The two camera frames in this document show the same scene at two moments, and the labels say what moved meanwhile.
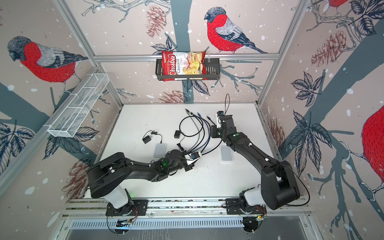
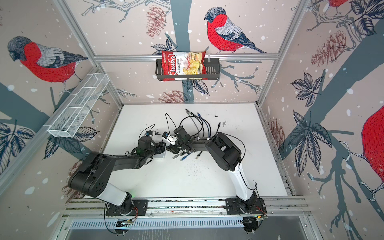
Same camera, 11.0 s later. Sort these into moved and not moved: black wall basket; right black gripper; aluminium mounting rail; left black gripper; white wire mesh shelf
Moved: left black gripper; right black gripper
Not moved: aluminium mounting rail; black wall basket; white wire mesh shelf
